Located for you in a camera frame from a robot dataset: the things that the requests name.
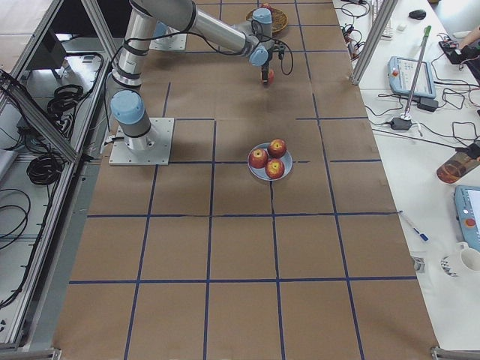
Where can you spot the blue white pen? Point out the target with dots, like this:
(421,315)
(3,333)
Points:
(417,231)

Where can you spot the white mug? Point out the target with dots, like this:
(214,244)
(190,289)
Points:
(464,261)

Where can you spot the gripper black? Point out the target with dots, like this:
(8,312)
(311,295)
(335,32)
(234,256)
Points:
(265,68)

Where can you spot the amber drink bottle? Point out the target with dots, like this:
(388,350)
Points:
(462,162)

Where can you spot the aluminium frame post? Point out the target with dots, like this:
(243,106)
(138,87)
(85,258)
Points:
(383,16)

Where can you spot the blue teach pendant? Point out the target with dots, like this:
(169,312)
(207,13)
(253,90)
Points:
(401,72)
(466,201)

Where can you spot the red yellow apple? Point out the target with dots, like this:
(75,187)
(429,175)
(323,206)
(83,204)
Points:
(272,75)

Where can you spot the black computer mouse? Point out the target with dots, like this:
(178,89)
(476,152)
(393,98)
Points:
(418,14)

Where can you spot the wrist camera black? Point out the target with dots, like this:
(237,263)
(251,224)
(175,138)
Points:
(279,49)

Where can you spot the light blue plate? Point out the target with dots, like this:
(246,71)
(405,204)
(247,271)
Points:
(260,173)

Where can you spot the red apple on plate left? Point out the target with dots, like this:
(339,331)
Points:
(258,158)

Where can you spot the red apple on plate front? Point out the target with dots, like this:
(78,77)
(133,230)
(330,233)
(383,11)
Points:
(274,169)

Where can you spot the red apple on plate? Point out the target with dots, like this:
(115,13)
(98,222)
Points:
(258,158)
(274,169)
(277,148)

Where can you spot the red apple on plate back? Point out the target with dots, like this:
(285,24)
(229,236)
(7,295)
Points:
(277,148)

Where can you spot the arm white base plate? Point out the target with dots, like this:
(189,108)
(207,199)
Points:
(171,43)
(152,149)

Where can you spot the black power adapter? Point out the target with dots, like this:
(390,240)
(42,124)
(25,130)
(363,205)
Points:
(400,124)

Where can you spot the dark red apple in basket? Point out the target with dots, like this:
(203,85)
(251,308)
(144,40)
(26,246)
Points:
(266,6)

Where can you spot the woven wicker basket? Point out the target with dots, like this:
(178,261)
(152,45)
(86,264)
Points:
(279,21)

